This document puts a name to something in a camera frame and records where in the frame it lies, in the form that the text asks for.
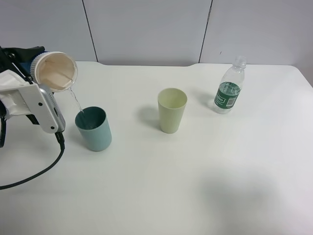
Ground pale green plastic cup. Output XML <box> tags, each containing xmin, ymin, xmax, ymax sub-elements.
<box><xmin>157</xmin><ymin>88</ymin><xmax>188</xmax><ymax>134</ymax></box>

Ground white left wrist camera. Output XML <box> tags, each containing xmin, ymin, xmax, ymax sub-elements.
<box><xmin>0</xmin><ymin>70</ymin><xmax>66</xmax><ymax>134</ymax></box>

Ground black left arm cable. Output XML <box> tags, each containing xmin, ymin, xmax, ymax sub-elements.
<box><xmin>0</xmin><ymin>117</ymin><xmax>66</xmax><ymax>190</ymax></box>

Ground clear green-label water bottle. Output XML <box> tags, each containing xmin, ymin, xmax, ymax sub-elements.
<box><xmin>213</xmin><ymin>56</ymin><xmax>246</xmax><ymax>114</ymax></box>

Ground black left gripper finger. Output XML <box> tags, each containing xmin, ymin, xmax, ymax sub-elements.
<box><xmin>2</xmin><ymin>46</ymin><xmax>45</xmax><ymax>81</ymax></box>
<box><xmin>26</xmin><ymin>114</ymin><xmax>40</xmax><ymax>125</ymax></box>

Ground teal plastic cup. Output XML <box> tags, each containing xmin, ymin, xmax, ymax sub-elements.
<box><xmin>75</xmin><ymin>106</ymin><xmax>112</xmax><ymax>152</ymax></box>

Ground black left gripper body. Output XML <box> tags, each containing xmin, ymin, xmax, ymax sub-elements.
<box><xmin>0</xmin><ymin>47</ymin><xmax>10</xmax><ymax>118</ymax></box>

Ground blue sleeved paper cup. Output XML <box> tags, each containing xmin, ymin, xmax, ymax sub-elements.
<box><xmin>22</xmin><ymin>51</ymin><xmax>78</xmax><ymax>92</ymax></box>

